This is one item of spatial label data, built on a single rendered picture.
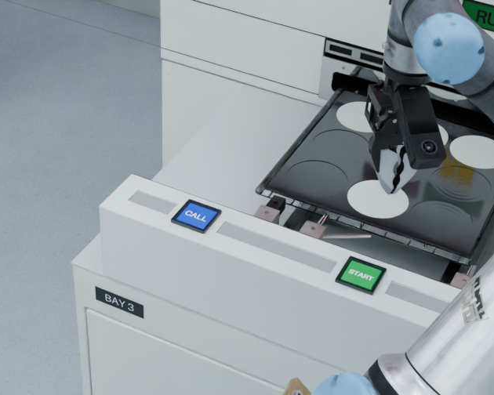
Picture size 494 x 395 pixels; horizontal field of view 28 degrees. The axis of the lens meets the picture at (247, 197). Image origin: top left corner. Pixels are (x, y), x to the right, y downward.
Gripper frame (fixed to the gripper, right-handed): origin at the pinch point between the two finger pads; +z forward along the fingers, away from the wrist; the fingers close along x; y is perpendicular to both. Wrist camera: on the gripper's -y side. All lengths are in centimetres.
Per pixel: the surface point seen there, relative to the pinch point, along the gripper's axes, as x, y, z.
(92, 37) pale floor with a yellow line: 33, 232, 103
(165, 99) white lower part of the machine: 24, 74, 30
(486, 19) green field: -26.6, 34.8, -7.6
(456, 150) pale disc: -20.9, 23.9, 11.9
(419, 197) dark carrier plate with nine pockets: -9.9, 11.8, 11.8
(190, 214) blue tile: 29.0, 4.6, 5.5
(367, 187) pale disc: -2.2, 15.6, 11.9
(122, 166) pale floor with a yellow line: 29, 147, 103
